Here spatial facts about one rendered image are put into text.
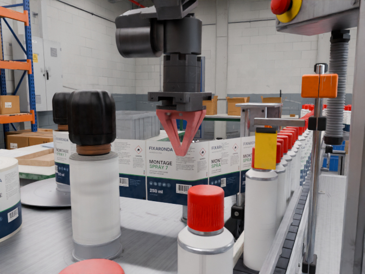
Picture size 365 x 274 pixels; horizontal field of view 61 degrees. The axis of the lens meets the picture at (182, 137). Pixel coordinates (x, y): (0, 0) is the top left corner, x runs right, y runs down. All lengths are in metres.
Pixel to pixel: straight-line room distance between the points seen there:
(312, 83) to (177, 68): 0.18
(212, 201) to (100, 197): 0.31
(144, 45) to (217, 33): 7.87
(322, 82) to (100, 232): 0.42
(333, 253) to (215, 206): 0.54
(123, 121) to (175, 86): 1.93
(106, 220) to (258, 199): 0.26
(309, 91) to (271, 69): 7.62
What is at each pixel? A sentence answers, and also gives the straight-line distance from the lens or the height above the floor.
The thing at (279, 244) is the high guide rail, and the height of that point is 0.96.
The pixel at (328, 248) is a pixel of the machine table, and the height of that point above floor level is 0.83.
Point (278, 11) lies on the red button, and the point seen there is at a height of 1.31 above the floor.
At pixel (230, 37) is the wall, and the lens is 8.30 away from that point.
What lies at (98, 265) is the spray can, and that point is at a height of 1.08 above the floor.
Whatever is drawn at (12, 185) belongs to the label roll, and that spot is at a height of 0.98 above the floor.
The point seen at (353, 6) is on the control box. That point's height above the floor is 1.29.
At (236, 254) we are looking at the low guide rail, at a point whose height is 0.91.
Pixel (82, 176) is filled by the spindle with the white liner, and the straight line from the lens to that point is 0.55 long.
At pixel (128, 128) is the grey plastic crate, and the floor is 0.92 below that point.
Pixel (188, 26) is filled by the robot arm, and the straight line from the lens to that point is 0.46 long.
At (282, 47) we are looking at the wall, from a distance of 8.09.
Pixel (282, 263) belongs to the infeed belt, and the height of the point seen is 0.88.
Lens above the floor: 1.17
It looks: 8 degrees down
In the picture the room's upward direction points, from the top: straight up
